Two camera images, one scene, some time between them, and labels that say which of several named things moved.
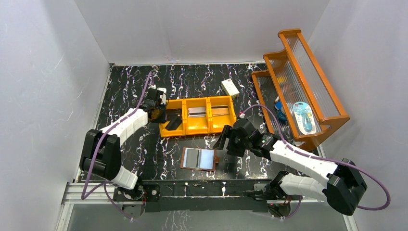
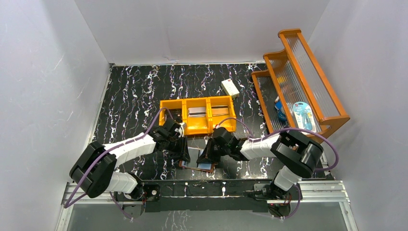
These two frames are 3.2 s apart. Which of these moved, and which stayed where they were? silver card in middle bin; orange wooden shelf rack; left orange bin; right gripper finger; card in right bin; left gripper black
Moved: right gripper finger; left gripper black
Stayed: orange wooden shelf rack; silver card in middle bin; card in right bin; left orange bin
